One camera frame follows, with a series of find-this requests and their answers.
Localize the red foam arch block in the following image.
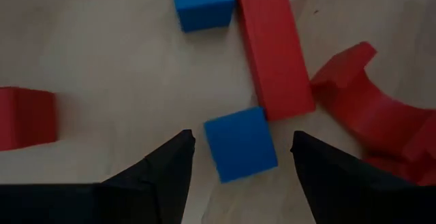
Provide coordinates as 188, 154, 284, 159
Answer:
309, 41, 436, 188

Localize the red foam cube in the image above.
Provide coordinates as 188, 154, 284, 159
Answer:
0, 86, 59, 152

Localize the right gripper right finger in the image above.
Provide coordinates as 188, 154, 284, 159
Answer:
290, 130, 436, 224

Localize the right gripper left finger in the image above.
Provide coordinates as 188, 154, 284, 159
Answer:
0, 129, 196, 224

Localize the blue foam cube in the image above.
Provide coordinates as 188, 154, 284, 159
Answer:
170, 0, 236, 33
203, 106, 279, 185

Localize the small red foam block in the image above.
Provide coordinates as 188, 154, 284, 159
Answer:
233, 0, 317, 122

